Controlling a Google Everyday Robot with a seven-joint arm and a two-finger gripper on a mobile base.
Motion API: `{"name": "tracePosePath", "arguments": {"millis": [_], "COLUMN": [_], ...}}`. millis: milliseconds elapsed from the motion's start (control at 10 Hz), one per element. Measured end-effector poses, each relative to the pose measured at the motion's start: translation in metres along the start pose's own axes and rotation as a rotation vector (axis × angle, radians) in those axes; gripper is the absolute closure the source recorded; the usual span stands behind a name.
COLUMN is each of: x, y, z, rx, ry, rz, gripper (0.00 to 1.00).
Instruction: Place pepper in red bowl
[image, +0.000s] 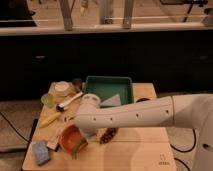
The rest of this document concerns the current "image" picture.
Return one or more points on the green pepper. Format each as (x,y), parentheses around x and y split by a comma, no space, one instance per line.
(77,148)

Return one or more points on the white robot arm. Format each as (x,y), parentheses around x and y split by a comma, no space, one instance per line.
(185,111)

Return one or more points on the white round bowl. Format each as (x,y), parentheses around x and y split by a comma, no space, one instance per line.
(62,88)

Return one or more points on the red bowl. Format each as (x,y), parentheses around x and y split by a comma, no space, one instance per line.
(69,138)

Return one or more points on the green rectangular tray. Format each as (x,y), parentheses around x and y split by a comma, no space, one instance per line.
(107,86)

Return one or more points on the grey folded cloth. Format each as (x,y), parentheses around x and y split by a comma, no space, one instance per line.
(112,101)

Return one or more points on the brown grape bunch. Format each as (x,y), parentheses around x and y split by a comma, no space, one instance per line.
(108,135)

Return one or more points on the green plastic cup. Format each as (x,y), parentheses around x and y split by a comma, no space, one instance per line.
(48,100)

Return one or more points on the white black spatula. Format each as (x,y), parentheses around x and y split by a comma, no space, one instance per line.
(53,141)

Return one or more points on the blue sponge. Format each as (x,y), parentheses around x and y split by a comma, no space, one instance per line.
(40,152)

